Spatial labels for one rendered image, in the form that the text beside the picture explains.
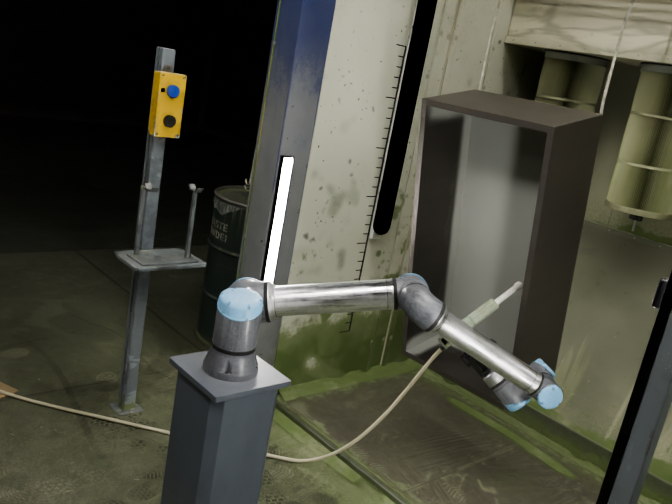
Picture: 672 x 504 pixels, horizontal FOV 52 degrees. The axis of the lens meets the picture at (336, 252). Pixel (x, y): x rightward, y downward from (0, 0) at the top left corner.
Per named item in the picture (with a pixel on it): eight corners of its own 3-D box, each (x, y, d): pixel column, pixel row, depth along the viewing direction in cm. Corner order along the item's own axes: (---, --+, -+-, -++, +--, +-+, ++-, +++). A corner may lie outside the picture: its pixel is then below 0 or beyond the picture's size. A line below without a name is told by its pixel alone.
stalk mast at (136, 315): (129, 403, 328) (169, 48, 285) (134, 409, 324) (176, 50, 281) (117, 406, 324) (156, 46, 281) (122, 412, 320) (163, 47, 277)
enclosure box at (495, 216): (447, 329, 349) (474, 89, 301) (553, 381, 310) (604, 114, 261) (401, 353, 327) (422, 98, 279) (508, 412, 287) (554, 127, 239)
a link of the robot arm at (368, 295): (217, 291, 242) (432, 278, 240) (225, 276, 258) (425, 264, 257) (222, 332, 246) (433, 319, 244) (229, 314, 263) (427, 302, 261)
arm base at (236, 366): (221, 386, 226) (225, 358, 224) (192, 361, 239) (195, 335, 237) (268, 376, 239) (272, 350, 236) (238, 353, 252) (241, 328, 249)
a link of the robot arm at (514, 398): (532, 396, 263) (511, 412, 265) (510, 370, 266) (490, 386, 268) (532, 400, 254) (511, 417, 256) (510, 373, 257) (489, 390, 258)
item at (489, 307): (426, 367, 270) (452, 342, 252) (418, 357, 271) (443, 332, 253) (500, 311, 297) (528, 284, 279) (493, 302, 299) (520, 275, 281)
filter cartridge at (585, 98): (571, 204, 411) (611, 61, 388) (570, 214, 378) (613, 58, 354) (510, 190, 421) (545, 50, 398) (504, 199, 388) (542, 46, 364)
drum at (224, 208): (186, 316, 440) (204, 181, 417) (272, 318, 464) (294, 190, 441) (205, 357, 389) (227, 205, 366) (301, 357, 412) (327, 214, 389)
